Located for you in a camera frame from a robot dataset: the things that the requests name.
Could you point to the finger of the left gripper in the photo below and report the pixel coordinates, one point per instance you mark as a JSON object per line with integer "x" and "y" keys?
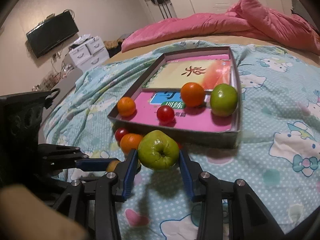
{"x": 92, "y": 164}
{"x": 51, "y": 151}

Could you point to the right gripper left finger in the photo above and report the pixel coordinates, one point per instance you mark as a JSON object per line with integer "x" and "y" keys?
{"x": 112, "y": 187}

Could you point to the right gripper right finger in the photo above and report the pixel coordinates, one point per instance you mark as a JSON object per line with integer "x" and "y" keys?
{"x": 248, "y": 217}

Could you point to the red tomato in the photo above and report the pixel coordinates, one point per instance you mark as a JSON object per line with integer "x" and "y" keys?
{"x": 119, "y": 133}
{"x": 165, "y": 114}

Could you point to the large orange tangerine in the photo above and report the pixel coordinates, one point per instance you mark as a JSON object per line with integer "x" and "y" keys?
{"x": 130, "y": 141}

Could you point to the lumpy green apple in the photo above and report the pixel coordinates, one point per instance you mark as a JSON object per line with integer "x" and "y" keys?
{"x": 158, "y": 151}

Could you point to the round green apple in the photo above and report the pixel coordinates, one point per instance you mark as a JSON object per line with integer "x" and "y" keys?
{"x": 223, "y": 100}

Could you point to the small yellow-brown fruit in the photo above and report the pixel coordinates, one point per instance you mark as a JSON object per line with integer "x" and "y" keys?
{"x": 112, "y": 165}

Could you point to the left orange in tray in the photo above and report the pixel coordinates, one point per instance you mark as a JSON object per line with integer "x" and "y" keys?
{"x": 126, "y": 106}

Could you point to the orange in tray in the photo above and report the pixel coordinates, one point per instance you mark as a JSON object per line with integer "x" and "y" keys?
{"x": 126, "y": 106}
{"x": 192, "y": 94}

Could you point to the teal Hello Kitty blanket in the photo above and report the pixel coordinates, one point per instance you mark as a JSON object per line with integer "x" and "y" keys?
{"x": 278, "y": 155}

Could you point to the white drawer cabinet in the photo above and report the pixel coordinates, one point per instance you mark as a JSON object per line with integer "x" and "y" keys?
{"x": 88, "y": 55}

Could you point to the pink workbook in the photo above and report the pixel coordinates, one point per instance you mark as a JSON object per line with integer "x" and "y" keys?
{"x": 193, "y": 119}

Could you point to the yellow orange book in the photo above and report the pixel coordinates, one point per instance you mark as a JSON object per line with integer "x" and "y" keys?
{"x": 174, "y": 75}

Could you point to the yellow-brown plush toy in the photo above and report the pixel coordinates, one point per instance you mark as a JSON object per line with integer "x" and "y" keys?
{"x": 114, "y": 44}

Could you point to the right orange in tray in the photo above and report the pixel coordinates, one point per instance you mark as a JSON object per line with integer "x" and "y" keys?
{"x": 192, "y": 94}

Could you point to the grey cardboard tray box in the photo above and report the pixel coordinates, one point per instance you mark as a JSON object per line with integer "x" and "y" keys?
{"x": 226, "y": 139}

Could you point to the beige bed sheet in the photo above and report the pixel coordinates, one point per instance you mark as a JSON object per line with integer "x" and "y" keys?
{"x": 306, "y": 56}

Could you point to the pink quilt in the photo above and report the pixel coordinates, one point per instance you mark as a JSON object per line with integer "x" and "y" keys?
{"x": 248, "y": 18}

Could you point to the black wall television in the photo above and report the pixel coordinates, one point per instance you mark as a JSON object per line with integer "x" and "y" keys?
{"x": 51, "y": 33}

